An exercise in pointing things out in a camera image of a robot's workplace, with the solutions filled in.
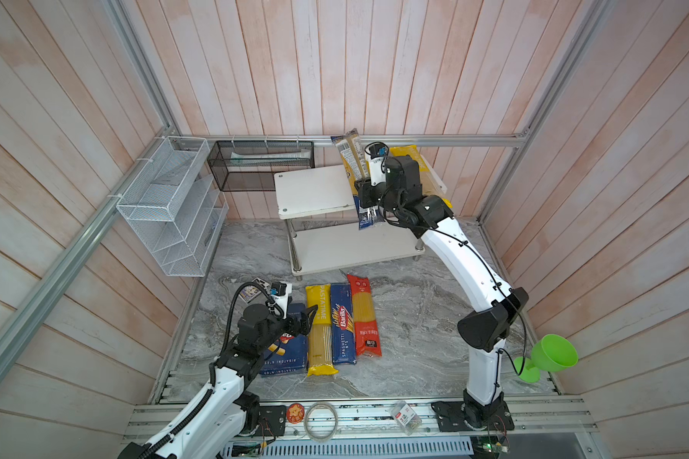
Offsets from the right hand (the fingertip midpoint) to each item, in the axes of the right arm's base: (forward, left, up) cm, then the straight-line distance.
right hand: (357, 181), depth 75 cm
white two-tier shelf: (+6, +13, -8) cm, 17 cm away
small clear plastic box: (-49, -13, -38) cm, 63 cm away
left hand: (-24, +15, -26) cm, 39 cm away
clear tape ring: (-52, +5, -38) cm, 65 cm away
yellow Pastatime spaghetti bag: (-29, +10, -36) cm, 48 cm away
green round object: (-36, -49, -25) cm, 66 cm away
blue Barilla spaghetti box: (-28, +4, -36) cm, 46 cm away
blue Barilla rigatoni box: (-35, +19, -34) cm, 52 cm away
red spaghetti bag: (-28, -4, -37) cm, 47 cm away
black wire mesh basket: (+27, +39, -14) cm, 49 cm away
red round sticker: (-49, +16, -39) cm, 64 cm away
